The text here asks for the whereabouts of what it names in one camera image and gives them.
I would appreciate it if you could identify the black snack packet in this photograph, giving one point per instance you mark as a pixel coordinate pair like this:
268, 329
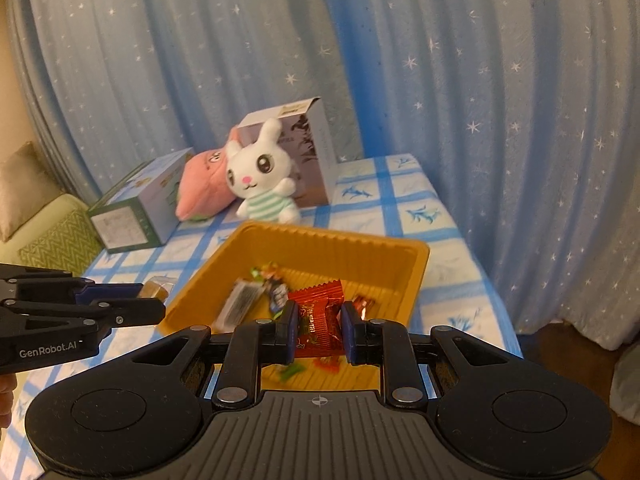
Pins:
240, 305

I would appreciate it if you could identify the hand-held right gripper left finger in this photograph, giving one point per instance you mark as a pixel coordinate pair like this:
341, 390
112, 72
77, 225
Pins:
290, 330

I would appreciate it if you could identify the red orange candy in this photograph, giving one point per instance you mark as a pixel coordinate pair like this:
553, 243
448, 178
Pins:
362, 305

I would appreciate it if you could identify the small green brown candy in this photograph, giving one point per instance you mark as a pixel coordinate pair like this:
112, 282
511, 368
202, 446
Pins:
290, 370

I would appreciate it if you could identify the blue star-print curtain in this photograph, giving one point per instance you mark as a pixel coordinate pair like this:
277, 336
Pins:
450, 60

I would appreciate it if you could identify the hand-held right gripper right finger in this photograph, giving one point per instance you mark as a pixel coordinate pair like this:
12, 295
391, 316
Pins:
348, 332

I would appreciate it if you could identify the yellow plastic tray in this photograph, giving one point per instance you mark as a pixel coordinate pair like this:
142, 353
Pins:
350, 260

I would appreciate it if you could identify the beige cushion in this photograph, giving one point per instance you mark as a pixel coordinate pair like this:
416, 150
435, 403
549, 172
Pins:
25, 185

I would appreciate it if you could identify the cream sofa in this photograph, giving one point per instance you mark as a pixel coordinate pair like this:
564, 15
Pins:
55, 210

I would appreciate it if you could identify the green chevron cushion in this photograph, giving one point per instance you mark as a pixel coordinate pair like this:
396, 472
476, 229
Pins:
60, 245

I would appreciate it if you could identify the white bunny plush toy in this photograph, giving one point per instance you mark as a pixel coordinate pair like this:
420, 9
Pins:
255, 170

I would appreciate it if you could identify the blue checkered floral tablecloth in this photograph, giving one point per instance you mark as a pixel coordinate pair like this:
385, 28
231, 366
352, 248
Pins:
390, 195

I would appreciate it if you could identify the grey and white box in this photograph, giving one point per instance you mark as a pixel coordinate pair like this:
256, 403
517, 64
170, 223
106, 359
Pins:
315, 160

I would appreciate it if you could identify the brown clear-wrapped candy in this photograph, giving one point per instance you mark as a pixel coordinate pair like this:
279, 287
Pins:
159, 289

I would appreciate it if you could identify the small red candy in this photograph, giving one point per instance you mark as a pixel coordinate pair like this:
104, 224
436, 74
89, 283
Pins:
317, 320

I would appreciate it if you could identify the long green dark candy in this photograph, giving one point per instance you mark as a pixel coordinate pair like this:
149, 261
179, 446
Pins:
277, 295

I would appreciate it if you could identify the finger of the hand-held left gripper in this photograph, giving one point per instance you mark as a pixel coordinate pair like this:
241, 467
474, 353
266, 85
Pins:
135, 310
115, 292

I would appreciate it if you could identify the green cardboard box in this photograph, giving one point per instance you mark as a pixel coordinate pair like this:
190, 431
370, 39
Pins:
135, 220

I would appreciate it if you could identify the pink peach plush toy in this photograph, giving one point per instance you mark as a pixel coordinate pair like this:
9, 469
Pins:
200, 185

